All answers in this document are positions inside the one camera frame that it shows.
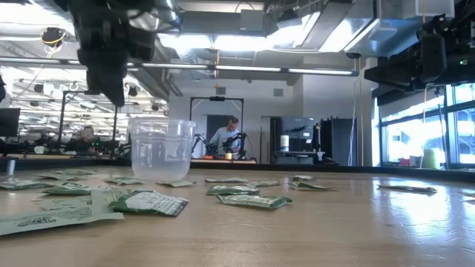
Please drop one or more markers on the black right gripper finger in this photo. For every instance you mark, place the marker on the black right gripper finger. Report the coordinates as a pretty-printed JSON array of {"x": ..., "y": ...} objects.
[{"x": 397, "y": 74}]

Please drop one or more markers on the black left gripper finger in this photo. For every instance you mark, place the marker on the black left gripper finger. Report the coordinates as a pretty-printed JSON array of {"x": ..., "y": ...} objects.
[
  {"x": 94, "y": 81},
  {"x": 113, "y": 87}
]

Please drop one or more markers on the clear plastic cup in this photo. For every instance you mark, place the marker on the clear plastic cup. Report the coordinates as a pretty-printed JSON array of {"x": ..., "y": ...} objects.
[{"x": 161, "y": 155}]

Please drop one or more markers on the black background robot arm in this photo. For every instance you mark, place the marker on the black background robot arm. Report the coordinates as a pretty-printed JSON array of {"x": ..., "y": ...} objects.
[
  {"x": 243, "y": 150},
  {"x": 211, "y": 149}
]

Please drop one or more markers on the black ceiling speaker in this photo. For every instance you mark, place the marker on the black ceiling speaker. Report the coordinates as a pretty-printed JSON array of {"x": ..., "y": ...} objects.
[
  {"x": 38, "y": 88},
  {"x": 133, "y": 91}
]

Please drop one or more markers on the seated person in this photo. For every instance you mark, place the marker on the seated person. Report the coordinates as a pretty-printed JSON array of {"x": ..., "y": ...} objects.
[{"x": 87, "y": 135}]

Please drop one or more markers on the black ceiling-mounted device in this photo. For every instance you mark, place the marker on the black ceiling-mounted device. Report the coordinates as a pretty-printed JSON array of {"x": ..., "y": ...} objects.
[{"x": 53, "y": 36}]

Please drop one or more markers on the white mug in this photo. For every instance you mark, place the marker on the white mug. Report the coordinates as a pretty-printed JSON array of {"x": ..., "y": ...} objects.
[{"x": 39, "y": 150}]

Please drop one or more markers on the black cabinet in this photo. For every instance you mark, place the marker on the black cabinet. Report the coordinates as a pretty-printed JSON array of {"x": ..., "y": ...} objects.
[{"x": 339, "y": 141}]

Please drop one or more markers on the red object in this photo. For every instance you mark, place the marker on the red object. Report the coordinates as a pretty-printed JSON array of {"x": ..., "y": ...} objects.
[{"x": 404, "y": 162}]

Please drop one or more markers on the yellow-green container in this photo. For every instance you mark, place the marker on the yellow-green container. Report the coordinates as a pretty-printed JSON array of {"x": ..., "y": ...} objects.
[{"x": 431, "y": 159}]

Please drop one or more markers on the black computer monitor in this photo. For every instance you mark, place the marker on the black computer monitor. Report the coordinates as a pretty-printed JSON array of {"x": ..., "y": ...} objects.
[{"x": 9, "y": 122}]

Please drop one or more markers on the standing person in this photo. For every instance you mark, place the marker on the standing person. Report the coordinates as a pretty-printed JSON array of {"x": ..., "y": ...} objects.
[{"x": 224, "y": 139}]

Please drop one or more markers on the grey desk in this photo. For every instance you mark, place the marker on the grey desk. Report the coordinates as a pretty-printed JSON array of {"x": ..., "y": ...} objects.
[{"x": 293, "y": 158}]

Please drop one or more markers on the yellow cup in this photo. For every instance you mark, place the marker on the yellow cup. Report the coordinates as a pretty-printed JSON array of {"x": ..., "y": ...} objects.
[{"x": 228, "y": 156}]

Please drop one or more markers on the long ceiling light fixture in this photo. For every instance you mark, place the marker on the long ceiling light fixture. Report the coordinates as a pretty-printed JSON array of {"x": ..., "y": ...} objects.
[{"x": 252, "y": 68}]

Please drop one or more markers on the grey ceiling box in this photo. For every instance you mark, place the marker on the grey ceiling box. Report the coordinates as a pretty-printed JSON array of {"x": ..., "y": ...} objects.
[{"x": 252, "y": 20}]

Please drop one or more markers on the orange-topped background table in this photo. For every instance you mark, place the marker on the orange-topped background table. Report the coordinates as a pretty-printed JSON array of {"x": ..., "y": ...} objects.
[{"x": 241, "y": 161}]

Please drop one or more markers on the black metal rig frame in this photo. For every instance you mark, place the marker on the black metal rig frame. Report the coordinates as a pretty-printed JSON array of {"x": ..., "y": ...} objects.
[
  {"x": 74, "y": 92},
  {"x": 234, "y": 98}
]

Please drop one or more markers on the dome security camera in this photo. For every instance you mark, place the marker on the dome security camera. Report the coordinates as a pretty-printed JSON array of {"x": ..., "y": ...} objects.
[{"x": 353, "y": 55}]

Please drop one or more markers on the silver air duct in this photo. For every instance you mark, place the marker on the silver air duct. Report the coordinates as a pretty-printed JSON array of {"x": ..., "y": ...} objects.
[{"x": 168, "y": 13}]

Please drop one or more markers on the black rig camera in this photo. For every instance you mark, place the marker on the black rig camera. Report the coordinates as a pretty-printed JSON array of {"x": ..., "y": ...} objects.
[{"x": 217, "y": 98}]

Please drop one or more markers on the grey wall vent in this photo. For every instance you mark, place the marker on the grey wall vent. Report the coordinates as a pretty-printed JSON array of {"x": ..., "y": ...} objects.
[
  {"x": 278, "y": 92},
  {"x": 220, "y": 91}
]

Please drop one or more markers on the metal post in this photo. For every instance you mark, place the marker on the metal post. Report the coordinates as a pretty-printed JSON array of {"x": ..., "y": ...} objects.
[{"x": 11, "y": 170}]

